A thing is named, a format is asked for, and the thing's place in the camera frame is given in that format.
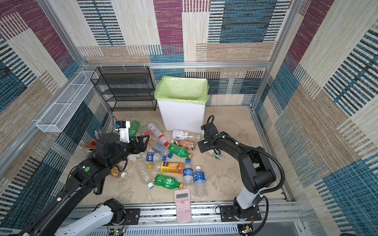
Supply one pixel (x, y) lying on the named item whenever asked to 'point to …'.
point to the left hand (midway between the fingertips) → (144, 136)
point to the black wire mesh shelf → (126, 88)
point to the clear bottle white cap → (145, 175)
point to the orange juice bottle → (167, 167)
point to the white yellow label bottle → (184, 134)
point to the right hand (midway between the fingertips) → (210, 146)
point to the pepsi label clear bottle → (152, 157)
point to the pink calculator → (183, 205)
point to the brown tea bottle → (188, 144)
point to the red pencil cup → (93, 143)
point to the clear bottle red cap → (154, 130)
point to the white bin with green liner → (181, 101)
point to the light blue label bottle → (159, 148)
